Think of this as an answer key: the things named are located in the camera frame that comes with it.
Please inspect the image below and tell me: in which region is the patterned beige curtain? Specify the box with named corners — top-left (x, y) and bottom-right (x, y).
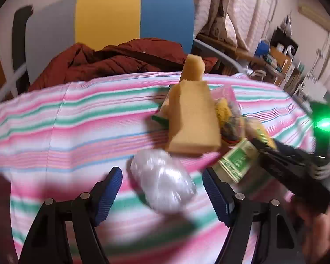
top-left (193, 0), bottom-right (272, 51)

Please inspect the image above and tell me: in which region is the yellow green scouring pad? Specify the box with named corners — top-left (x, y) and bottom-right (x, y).
top-left (152, 84), bottom-right (180, 130)

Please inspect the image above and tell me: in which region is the large yellow sponge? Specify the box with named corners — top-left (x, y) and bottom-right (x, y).
top-left (166, 80), bottom-right (221, 155)

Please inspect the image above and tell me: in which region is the yellow pouch with mesh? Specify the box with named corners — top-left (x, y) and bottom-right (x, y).
top-left (211, 85), bottom-right (277, 150)

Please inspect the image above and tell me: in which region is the green white small box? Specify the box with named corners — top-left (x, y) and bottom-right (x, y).
top-left (213, 138), bottom-right (258, 184)

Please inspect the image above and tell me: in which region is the blue cup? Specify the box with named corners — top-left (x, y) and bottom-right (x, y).
top-left (254, 39), bottom-right (271, 57)

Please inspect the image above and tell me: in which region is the right hand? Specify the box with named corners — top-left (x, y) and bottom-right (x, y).
top-left (290, 196), bottom-right (330, 263)

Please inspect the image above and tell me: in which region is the clear plastic bag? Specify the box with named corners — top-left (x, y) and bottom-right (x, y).
top-left (130, 149), bottom-right (197, 214)

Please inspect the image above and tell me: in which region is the striped pink green bedsheet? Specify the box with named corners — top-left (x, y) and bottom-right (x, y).
top-left (0, 73), bottom-right (313, 263)

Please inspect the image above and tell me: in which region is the grey yellow blue chair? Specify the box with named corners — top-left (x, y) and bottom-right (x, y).
top-left (0, 0), bottom-right (245, 99)

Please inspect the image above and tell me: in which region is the cluttered wooden shelf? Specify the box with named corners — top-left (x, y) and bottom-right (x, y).
top-left (247, 27), bottom-right (306, 94)

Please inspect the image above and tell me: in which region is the dark red jacket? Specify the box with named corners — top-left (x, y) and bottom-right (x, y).
top-left (27, 37), bottom-right (219, 92)

